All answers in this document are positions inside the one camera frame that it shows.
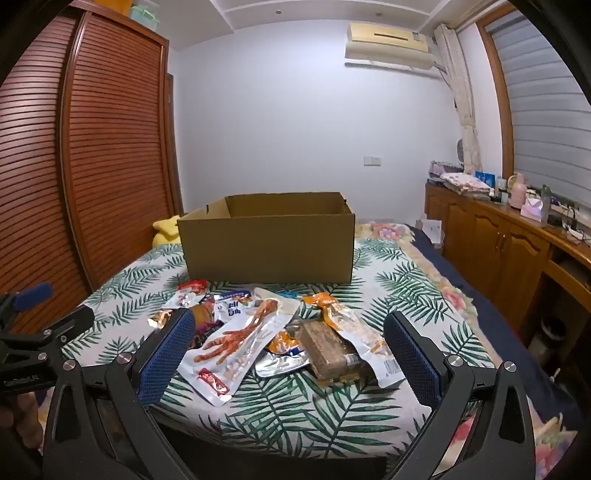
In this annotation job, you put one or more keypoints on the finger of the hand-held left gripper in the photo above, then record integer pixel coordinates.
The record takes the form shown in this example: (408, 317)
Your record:
(32, 294)
(69, 323)

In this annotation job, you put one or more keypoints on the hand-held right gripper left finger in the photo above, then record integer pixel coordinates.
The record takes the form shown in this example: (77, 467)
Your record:
(168, 355)

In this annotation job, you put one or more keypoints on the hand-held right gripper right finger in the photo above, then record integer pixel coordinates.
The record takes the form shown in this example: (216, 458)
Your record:
(411, 364)

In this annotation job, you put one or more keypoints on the gold brown snack packet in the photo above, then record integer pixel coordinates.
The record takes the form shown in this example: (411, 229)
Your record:
(159, 318)

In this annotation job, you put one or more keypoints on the dark purple snack packet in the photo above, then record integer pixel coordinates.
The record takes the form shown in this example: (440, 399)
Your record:
(205, 330)

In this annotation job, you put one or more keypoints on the orange top clear snack packet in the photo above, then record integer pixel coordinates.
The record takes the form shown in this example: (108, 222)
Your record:
(364, 337)

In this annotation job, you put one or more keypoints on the red and white snack packet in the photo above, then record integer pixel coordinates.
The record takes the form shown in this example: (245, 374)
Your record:
(191, 293)

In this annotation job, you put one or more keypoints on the clear chicken feet snack packet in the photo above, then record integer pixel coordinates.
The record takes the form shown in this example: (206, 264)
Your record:
(235, 346)

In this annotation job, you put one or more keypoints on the blue and white snack packet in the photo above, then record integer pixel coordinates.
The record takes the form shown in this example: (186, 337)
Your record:
(231, 309)

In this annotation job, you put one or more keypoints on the brown block snack packet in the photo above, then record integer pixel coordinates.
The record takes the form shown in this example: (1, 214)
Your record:
(328, 350)

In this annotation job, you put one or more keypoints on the silver and orange snack packet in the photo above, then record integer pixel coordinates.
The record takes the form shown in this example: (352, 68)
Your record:
(281, 364)

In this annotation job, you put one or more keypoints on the pale white snack packet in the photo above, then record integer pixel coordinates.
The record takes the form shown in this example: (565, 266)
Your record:
(281, 305)

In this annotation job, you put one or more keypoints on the blue foil snack packet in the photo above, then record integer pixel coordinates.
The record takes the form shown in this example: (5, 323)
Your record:
(286, 294)

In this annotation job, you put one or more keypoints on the brown cardboard box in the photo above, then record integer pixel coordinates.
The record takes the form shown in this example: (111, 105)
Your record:
(268, 249)

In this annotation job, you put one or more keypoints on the person's left hand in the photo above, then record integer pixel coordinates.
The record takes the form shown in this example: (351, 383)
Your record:
(25, 417)

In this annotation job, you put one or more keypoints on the floral quilt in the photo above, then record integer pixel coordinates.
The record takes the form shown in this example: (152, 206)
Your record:
(457, 295)

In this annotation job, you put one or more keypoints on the yellow plush toy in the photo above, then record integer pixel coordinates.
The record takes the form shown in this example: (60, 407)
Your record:
(165, 230)

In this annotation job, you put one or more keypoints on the green leaf print blanket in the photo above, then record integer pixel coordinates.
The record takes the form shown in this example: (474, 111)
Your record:
(286, 415)

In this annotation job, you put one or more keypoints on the white paper bag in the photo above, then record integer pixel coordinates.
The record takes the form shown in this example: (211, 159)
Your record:
(433, 233)

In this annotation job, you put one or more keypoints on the dark round bin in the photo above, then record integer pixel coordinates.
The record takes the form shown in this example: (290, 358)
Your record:
(549, 339)

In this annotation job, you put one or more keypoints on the wooden sideboard cabinet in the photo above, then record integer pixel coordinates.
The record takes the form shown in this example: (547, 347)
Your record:
(498, 249)

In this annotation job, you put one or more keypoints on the wooden louvred wardrobe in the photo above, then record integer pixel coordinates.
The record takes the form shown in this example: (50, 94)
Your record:
(92, 161)

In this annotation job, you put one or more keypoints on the floral folded cloth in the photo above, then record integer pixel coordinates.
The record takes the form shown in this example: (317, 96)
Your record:
(464, 184)

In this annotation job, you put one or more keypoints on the pink tissue box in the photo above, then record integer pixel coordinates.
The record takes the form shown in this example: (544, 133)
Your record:
(532, 207)

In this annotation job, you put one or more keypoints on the purple folded cloth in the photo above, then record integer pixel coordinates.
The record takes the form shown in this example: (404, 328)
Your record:
(441, 168)

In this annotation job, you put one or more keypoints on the blue box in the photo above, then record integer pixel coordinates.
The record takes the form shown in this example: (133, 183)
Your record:
(485, 179)

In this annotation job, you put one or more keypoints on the pink thermos jug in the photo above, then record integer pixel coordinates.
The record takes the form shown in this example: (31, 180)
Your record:
(516, 194)

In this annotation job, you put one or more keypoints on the green bottle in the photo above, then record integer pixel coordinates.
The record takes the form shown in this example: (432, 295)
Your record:
(546, 203)

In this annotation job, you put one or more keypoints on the white power strip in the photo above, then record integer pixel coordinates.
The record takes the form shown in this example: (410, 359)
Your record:
(575, 230)

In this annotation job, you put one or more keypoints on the small desk fan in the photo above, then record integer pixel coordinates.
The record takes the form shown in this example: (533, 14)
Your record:
(461, 152)

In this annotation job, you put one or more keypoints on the pale floral curtain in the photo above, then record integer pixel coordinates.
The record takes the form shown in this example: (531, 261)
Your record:
(461, 101)

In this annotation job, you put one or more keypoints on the grey window blind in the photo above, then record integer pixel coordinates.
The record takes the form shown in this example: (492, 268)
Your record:
(545, 115)

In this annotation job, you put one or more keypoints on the green plastic storage box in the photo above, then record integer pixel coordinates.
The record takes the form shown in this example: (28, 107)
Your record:
(145, 13)

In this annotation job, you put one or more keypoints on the white wall switch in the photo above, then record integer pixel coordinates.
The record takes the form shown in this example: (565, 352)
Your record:
(372, 160)

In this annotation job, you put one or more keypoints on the wooden window frame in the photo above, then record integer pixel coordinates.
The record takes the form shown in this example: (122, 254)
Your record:
(496, 92)

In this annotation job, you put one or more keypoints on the cream wall air conditioner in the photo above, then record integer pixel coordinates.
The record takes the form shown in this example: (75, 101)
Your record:
(392, 44)

